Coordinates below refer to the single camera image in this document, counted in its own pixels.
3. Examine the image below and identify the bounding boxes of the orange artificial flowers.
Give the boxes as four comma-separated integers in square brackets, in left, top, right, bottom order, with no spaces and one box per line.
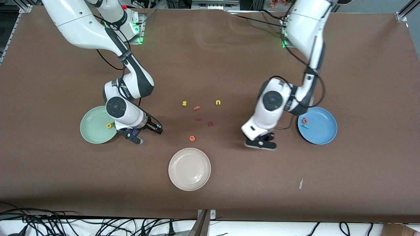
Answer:
[270,0,296,8]

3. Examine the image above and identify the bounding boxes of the light green plate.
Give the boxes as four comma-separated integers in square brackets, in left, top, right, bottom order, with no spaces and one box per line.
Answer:
[80,106,119,144]

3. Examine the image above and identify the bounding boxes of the brown cardboard box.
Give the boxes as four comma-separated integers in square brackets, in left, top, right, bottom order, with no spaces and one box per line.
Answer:
[382,223,420,236]

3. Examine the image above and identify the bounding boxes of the tangled black floor cables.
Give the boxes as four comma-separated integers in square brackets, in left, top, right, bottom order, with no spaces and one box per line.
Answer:
[0,203,197,236]

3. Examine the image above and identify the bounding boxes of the white plate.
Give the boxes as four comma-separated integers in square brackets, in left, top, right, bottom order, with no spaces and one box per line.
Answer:
[168,147,211,191]

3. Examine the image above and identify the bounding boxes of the grey device housing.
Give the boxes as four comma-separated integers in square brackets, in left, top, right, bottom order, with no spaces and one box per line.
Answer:
[191,0,241,10]

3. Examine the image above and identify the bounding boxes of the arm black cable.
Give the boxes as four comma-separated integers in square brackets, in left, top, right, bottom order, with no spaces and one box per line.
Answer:
[268,75,326,130]
[96,13,158,125]

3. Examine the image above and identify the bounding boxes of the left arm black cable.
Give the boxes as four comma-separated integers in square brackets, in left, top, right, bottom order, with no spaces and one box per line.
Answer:
[268,75,326,130]

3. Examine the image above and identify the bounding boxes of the grey metal bar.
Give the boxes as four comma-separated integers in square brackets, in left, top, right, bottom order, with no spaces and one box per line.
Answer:
[188,210,209,236]

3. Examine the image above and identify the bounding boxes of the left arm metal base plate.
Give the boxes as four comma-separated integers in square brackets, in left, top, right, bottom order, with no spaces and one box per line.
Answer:
[281,15,297,49]

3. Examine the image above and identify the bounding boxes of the blue plate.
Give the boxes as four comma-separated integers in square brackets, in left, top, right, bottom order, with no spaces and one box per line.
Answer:
[297,107,338,145]

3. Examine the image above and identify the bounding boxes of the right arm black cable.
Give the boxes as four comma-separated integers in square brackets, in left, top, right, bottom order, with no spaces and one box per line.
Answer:
[96,13,158,125]

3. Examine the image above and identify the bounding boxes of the black tabletop cable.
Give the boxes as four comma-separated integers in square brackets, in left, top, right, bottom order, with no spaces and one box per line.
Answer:
[226,11,286,27]

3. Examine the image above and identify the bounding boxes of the metal table edge bracket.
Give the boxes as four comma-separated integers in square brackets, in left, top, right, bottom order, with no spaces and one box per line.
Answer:
[197,209,216,221]

